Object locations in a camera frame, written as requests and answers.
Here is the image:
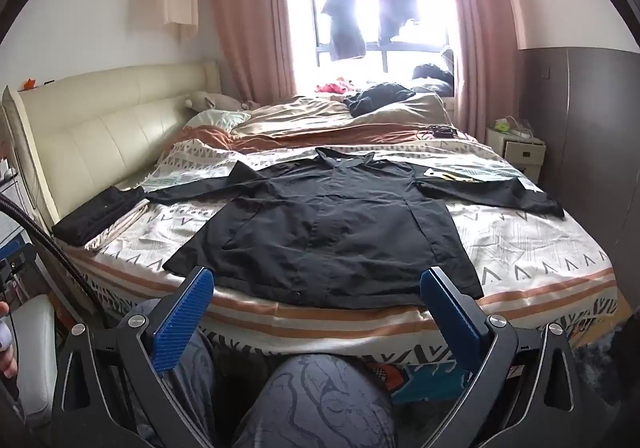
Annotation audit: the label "pink curtain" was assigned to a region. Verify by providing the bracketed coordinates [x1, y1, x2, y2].
[454, 0, 518, 142]
[212, 0, 295, 106]

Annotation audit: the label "plush toy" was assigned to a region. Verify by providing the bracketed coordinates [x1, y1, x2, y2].
[184, 90, 243, 112]

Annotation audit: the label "left pink curtain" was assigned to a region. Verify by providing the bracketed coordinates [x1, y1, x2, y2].
[212, 0, 295, 106]

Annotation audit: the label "person's left hand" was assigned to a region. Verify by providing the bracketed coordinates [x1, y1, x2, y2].
[0, 302, 18, 379]

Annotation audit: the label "white left bedside cabinet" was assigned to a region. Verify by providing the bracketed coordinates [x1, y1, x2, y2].
[0, 156, 32, 279]

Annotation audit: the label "black clothes pile on bed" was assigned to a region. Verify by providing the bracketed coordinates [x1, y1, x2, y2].
[343, 83, 416, 118]

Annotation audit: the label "cream leather headboard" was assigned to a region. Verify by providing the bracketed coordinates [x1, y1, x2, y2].
[1, 61, 221, 227]

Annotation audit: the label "person's patterned grey leg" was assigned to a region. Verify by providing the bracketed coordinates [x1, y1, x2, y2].
[163, 331, 397, 447]

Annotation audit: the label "hanging dark garment left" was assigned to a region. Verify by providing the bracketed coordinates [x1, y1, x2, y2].
[322, 0, 367, 61]

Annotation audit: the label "orange brown blanket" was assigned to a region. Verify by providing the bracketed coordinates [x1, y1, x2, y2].
[172, 123, 444, 152]

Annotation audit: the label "red clothes on windowsill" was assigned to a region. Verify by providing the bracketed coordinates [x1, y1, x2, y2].
[316, 82, 350, 95]

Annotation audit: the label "beige duvet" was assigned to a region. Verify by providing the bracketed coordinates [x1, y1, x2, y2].
[231, 93, 456, 136]

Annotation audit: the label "black jacket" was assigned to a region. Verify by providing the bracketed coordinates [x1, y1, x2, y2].
[150, 148, 564, 309]

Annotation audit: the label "light green pillow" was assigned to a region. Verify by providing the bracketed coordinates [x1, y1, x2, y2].
[186, 109, 250, 132]

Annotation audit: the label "right pink curtain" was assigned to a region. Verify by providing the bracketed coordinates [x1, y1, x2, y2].
[454, 0, 518, 142]

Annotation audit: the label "white bedside table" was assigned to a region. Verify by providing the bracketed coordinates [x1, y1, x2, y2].
[486, 116, 547, 182]

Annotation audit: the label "folded black garment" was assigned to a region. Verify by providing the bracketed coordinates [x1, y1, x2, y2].
[52, 186, 145, 246]

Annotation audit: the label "black cable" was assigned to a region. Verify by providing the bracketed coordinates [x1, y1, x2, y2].
[0, 192, 109, 329]

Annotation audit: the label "dark wardrobe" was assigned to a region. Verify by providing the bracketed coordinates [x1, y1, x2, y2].
[518, 47, 640, 307]

